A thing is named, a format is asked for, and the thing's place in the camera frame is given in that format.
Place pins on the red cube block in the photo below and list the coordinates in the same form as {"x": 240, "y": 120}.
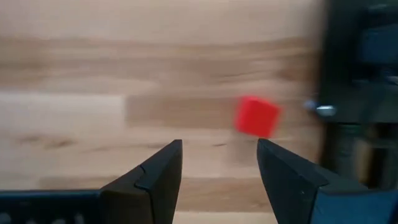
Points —
{"x": 256, "y": 116}

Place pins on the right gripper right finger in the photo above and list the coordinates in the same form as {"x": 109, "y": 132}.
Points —
{"x": 289, "y": 186}

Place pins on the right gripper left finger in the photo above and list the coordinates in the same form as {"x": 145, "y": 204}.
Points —
{"x": 155, "y": 186}

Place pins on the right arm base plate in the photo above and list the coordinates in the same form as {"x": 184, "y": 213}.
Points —
{"x": 342, "y": 77}

